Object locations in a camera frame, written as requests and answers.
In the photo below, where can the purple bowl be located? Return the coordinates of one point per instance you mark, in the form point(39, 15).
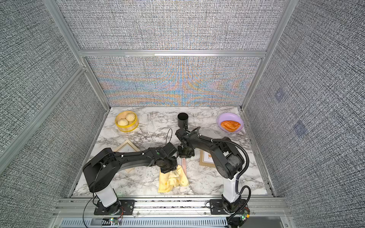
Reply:
point(230, 116)

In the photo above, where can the yellow microfibre cloth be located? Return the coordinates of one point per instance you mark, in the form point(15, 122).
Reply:
point(167, 181)

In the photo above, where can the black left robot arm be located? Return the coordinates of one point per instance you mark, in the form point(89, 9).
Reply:
point(101, 169)

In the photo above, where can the black mug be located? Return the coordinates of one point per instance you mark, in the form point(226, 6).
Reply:
point(183, 120)

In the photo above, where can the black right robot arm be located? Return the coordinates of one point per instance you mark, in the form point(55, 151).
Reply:
point(230, 160)

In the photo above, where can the aluminium front rail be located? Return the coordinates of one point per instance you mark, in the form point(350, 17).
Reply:
point(186, 211)

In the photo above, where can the yellow bamboo steamer basket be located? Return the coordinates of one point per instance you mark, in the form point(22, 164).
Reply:
point(132, 125)

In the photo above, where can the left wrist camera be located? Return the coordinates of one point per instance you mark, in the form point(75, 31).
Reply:
point(169, 149)

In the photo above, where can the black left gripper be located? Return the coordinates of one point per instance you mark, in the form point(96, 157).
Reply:
point(175, 166)

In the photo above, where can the left steamed bun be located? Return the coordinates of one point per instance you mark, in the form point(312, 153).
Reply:
point(123, 122)

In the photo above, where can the light wood picture frame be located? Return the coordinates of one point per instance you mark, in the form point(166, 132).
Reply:
point(127, 147)

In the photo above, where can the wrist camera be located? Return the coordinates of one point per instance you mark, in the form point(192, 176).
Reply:
point(182, 135)
point(169, 149)

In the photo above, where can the orange food in bowl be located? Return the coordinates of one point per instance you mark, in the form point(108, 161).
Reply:
point(230, 126)

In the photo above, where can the steamed bun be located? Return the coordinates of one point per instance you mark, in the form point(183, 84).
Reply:
point(123, 122)
point(130, 117)

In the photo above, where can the wooden picture frame deer print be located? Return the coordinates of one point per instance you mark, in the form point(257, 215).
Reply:
point(206, 159)

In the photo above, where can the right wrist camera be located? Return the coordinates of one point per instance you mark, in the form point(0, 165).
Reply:
point(182, 135)

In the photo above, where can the right steamed bun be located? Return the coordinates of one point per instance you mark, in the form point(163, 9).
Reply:
point(130, 117)

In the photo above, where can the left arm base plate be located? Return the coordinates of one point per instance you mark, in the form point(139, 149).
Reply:
point(120, 207)

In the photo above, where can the pink picture frame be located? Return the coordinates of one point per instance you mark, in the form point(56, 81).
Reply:
point(183, 160)

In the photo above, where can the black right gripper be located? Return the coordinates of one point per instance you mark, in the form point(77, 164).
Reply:
point(190, 155)

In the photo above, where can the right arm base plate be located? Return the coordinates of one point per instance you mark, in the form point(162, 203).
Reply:
point(217, 206)

